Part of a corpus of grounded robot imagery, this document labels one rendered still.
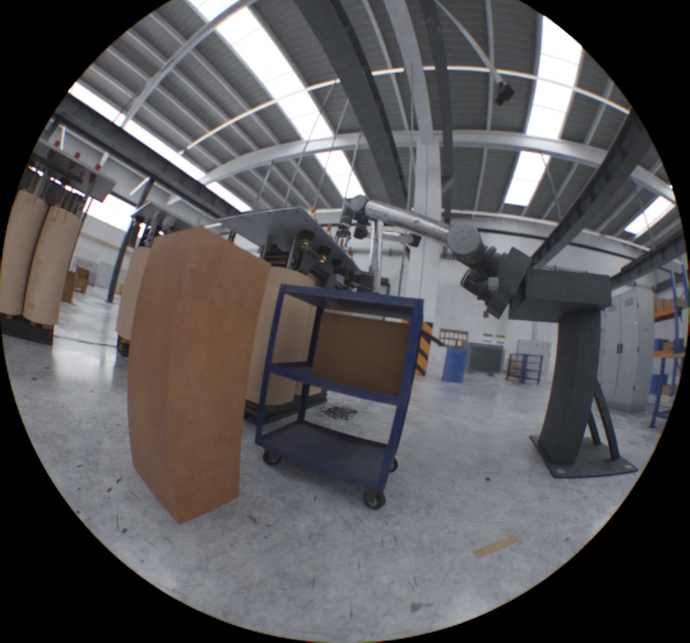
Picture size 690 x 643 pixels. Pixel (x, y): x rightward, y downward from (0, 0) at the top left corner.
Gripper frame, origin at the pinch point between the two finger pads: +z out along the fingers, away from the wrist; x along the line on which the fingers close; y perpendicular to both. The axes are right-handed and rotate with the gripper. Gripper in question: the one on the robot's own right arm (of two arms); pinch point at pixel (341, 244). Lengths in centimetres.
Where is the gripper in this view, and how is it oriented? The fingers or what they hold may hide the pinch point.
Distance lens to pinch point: 209.6
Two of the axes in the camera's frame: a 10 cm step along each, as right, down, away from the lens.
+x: -9.0, -0.9, 4.3
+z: -1.8, 9.7, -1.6
